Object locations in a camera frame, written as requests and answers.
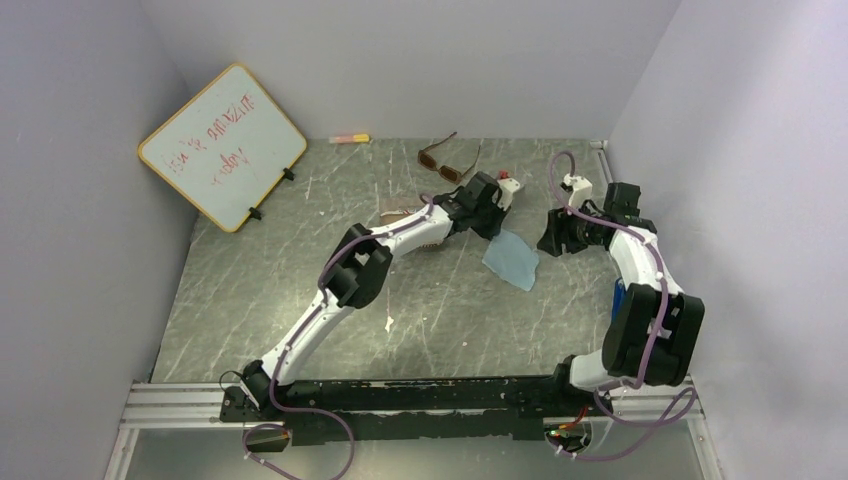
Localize light blue cloth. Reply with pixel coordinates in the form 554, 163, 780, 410
482, 229, 539, 292

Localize brown sunglasses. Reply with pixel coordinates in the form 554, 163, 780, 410
417, 131, 482, 185

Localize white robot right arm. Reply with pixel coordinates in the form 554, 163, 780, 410
537, 174, 705, 415

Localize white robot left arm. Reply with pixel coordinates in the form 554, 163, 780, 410
240, 172, 523, 420

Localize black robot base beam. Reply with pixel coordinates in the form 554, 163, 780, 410
219, 373, 599, 446

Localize pink yellow marker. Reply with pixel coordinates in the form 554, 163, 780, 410
328, 133, 371, 144

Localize yellow framed whiteboard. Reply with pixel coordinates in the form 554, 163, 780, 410
137, 63, 307, 233

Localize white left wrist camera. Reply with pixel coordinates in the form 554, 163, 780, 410
495, 171, 523, 212

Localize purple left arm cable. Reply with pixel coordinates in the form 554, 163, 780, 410
242, 193, 357, 480

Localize aluminium frame rail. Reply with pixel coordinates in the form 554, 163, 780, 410
104, 377, 724, 479

